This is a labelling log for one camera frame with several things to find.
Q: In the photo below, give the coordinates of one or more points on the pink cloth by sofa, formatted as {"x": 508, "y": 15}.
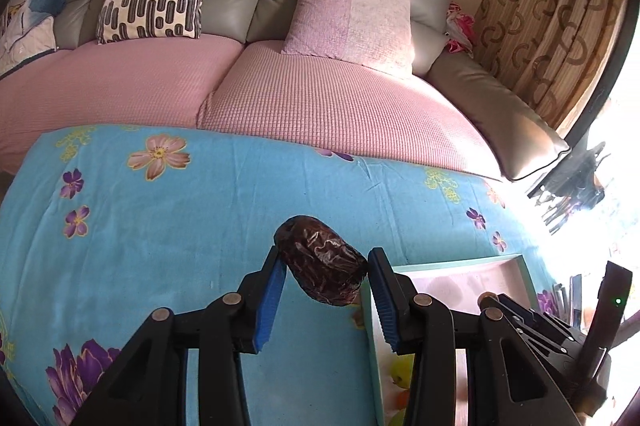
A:
{"x": 459, "y": 30}

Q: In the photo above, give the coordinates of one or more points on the blue floral tablecloth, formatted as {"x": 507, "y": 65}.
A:
{"x": 104, "y": 224}

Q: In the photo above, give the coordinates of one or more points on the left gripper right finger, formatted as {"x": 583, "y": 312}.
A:
{"x": 507, "y": 383}

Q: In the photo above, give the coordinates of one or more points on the brown patterned curtain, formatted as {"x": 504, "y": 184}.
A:
{"x": 549, "y": 53}

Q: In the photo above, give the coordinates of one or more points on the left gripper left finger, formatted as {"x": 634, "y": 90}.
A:
{"x": 146, "y": 384}

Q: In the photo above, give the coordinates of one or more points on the pink plush cushion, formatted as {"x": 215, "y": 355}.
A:
{"x": 375, "y": 34}

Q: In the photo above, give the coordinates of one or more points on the white tray teal rim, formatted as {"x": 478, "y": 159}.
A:
{"x": 457, "y": 284}

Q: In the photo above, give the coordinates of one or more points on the grey sofa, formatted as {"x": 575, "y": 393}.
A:
{"x": 522, "y": 142}

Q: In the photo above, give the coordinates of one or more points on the large green jujube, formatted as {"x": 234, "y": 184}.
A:
{"x": 401, "y": 370}

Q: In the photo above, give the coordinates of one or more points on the dark date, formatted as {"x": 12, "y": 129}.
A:
{"x": 325, "y": 266}

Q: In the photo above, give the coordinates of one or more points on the pink sofa seat cover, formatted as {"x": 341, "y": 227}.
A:
{"x": 218, "y": 84}

